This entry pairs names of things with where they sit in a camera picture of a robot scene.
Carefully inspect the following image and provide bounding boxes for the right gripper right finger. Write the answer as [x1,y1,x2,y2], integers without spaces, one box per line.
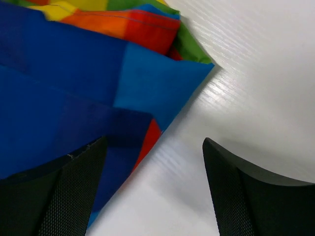
[202,138,315,236]

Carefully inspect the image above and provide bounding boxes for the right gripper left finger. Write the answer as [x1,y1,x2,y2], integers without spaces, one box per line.
[0,137,107,236]

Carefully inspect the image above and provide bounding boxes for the rainbow striped shorts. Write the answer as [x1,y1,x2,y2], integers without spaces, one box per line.
[0,0,214,228]

